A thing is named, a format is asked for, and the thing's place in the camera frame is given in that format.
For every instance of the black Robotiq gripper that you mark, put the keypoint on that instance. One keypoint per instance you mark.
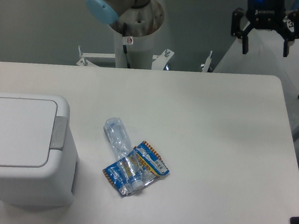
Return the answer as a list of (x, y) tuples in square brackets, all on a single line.
[(266, 14)]

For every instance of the white push-lid trash can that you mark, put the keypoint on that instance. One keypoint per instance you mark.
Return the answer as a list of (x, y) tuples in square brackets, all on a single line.
[(38, 156)]

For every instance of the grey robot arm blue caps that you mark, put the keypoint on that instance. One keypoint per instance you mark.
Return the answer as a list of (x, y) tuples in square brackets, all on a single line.
[(140, 18)]

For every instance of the white Superior umbrella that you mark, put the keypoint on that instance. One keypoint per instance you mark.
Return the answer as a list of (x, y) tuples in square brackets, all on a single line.
[(265, 56)]

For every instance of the blue snack wrapper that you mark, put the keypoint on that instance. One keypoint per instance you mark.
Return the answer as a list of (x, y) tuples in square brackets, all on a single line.
[(150, 162)]

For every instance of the crushed clear plastic bottle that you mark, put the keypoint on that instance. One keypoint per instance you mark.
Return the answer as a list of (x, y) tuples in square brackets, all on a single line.
[(122, 149)]

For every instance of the white metal base frame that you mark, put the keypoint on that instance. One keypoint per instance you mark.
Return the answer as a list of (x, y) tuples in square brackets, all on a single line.
[(159, 62)]

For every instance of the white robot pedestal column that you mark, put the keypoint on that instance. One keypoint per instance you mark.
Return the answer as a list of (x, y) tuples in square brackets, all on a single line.
[(133, 52)]

